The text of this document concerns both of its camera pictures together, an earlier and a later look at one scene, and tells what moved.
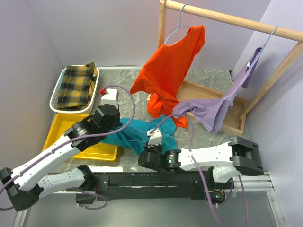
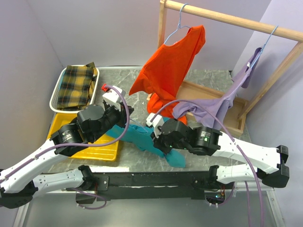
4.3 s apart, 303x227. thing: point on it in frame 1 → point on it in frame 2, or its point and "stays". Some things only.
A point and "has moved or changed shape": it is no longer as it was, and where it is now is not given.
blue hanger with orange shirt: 179,26 stays
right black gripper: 149,148 → 157,142
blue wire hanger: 140,130 → 139,125
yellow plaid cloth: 76,87 stays
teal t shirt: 132,133 has moved or changed shape
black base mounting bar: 148,186 stays
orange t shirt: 164,72 stays
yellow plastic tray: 60,122 stays
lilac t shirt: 211,112 stays
